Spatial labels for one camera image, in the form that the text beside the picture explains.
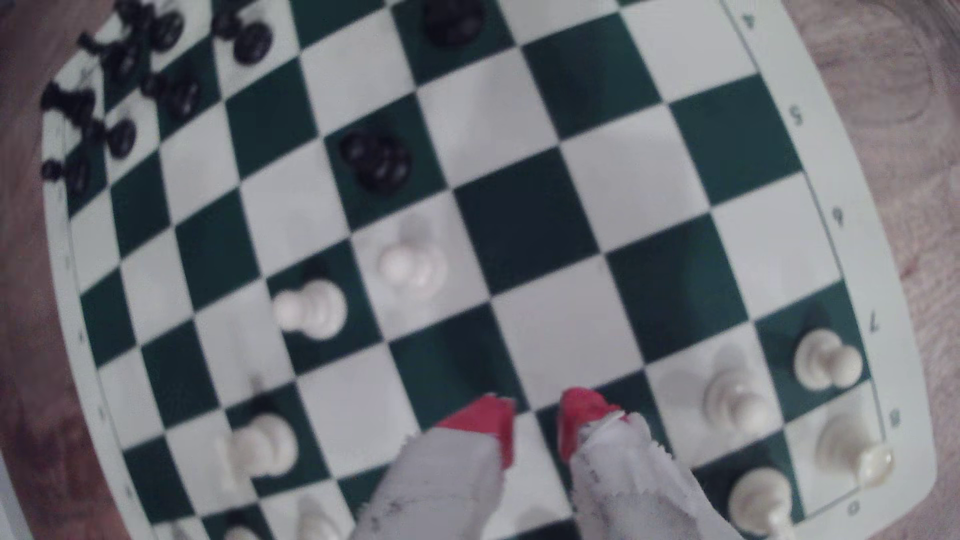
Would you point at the black chess rook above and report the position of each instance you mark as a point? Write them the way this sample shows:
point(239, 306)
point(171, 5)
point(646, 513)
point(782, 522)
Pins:
point(76, 105)

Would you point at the green white chess board mat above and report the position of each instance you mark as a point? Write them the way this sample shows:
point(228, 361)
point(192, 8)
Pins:
point(570, 322)

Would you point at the black chess pawn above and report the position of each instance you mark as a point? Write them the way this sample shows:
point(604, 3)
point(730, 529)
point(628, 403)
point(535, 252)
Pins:
point(181, 96)
point(75, 178)
point(379, 165)
point(120, 139)
point(251, 43)

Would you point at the white chess knight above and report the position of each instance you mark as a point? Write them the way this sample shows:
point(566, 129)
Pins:
point(264, 446)
point(761, 501)

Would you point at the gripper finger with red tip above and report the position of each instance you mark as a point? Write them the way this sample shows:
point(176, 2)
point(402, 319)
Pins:
point(630, 487)
point(442, 487)

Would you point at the black chess knight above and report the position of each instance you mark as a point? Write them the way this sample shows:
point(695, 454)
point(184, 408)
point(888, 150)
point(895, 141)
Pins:
point(454, 21)
point(120, 61)

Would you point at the white chess pawn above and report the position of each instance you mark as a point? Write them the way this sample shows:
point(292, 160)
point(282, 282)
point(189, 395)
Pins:
point(316, 526)
point(735, 405)
point(313, 309)
point(825, 361)
point(412, 268)

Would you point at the black chess bishop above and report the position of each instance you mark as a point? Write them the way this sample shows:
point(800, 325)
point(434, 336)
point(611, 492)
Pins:
point(165, 30)

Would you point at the white chess rook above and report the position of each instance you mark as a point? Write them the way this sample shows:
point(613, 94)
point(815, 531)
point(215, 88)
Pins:
point(851, 451)

